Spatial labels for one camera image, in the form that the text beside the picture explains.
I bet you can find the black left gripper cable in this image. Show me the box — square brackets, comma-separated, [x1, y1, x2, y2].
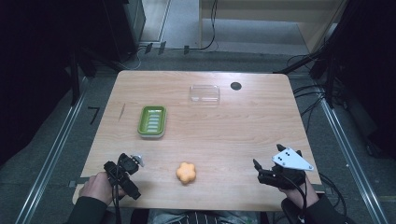
[111, 154, 124, 224]

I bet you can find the black metal stand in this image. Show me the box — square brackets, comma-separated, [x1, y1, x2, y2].
[68, 43, 125, 106]

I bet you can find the orange flower-shaped soap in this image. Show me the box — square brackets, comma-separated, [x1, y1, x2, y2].
[175, 161, 197, 185]

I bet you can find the black hanging cable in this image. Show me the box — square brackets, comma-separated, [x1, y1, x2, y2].
[186, 0, 219, 51]

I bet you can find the light wooden shelf unit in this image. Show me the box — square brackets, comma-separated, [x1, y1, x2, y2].
[198, 0, 349, 54]

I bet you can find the dark cabinet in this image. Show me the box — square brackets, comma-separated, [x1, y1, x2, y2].
[101, 0, 147, 63]

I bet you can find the white floor cable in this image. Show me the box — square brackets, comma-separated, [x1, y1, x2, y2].
[122, 45, 149, 71]

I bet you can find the bundle of black floor cables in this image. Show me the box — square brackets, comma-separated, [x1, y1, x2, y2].
[286, 52, 331, 133]

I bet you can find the clear plastic lid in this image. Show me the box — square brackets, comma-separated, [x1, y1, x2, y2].
[189, 84, 221, 105]

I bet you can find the person's striped clothing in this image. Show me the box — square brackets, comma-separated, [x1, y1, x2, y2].
[147, 209, 260, 224]

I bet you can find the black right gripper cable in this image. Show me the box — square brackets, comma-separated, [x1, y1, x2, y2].
[278, 172, 309, 222]

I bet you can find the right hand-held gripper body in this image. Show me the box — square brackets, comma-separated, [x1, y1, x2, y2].
[257, 147, 315, 190]

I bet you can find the black curtain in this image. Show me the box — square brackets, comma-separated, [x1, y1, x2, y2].
[0, 0, 108, 166]
[323, 0, 396, 160]

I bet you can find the metal floor rail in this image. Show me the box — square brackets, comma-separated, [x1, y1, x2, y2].
[14, 77, 90, 224]
[318, 97, 390, 224]

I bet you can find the green soap dish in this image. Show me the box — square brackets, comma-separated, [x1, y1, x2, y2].
[136, 105, 168, 139]

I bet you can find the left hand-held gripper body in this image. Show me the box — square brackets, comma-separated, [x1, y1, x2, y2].
[103, 152, 146, 201]

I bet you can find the person's left hand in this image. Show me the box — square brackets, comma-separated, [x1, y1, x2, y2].
[78, 172, 126, 207]

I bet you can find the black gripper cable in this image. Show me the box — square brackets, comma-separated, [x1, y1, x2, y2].
[111, 154, 124, 224]
[278, 172, 309, 222]

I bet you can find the person's right hand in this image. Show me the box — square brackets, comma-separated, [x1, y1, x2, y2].
[278, 175, 320, 209]

